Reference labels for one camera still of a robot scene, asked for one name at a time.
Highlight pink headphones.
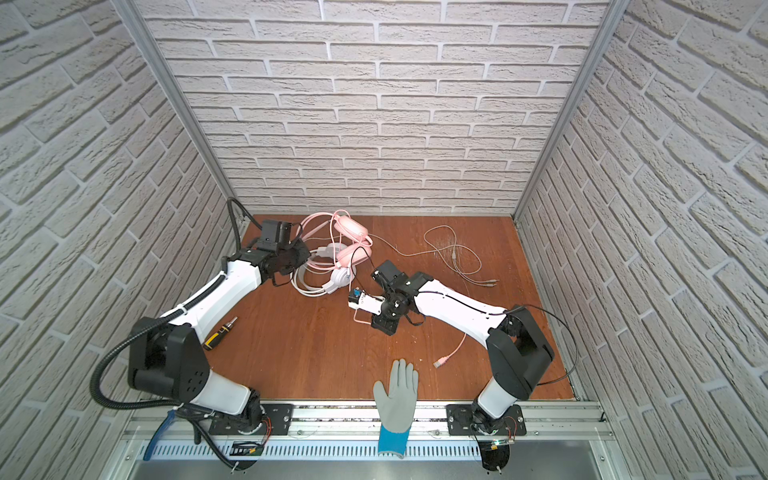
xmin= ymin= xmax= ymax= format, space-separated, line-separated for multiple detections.
xmin=300 ymin=209 xmax=373 ymax=271

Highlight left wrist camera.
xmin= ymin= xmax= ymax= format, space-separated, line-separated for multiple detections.
xmin=256 ymin=220 xmax=293 ymax=252

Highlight grey white headphone cable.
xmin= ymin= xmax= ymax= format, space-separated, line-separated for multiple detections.
xmin=365 ymin=224 xmax=499 ymax=288

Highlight blue cable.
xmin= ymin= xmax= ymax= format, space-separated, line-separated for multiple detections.
xmin=142 ymin=410 xmax=178 ymax=462

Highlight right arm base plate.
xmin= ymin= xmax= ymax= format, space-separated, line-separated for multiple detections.
xmin=446 ymin=403 xmax=527 ymax=437

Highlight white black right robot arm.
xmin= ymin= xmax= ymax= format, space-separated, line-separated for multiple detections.
xmin=349 ymin=261 xmax=555 ymax=421

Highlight aluminium corner post left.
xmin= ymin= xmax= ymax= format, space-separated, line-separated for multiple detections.
xmin=112 ymin=0 xmax=236 ymax=199

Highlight black yellow screwdriver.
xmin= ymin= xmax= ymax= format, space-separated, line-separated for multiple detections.
xmin=203 ymin=317 xmax=238 ymax=351

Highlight pink headphone cable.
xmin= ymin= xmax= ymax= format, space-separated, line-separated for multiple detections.
xmin=350 ymin=242 xmax=469 ymax=369

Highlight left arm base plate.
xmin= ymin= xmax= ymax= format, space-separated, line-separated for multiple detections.
xmin=208 ymin=402 xmax=294 ymax=436

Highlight white headphones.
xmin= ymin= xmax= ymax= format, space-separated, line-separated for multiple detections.
xmin=291 ymin=242 xmax=356 ymax=298

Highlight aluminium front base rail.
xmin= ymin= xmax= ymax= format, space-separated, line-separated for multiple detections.
xmin=100 ymin=400 xmax=629 ymax=479

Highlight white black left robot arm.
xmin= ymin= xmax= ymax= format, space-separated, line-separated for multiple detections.
xmin=128 ymin=240 xmax=309 ymax=423

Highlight aluminium corner post right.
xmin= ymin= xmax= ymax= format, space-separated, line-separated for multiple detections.
xmin=511 ymin=0 xmax=630 ymax=222

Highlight black corrugated cable conduit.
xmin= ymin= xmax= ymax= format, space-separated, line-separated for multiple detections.
xmin=89 ymin=196 xmax=265 ymax=411

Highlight aluminium corner post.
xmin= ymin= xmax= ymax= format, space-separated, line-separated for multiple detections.
xmin=112 ymin=0 xmax=236 ymax=199
xmin=511 ymin=0 xmax=630 ymax=222

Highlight grey blue work glove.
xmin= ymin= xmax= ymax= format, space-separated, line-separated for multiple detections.
xmin=373 ymin=359 xmax=419 ymax=458

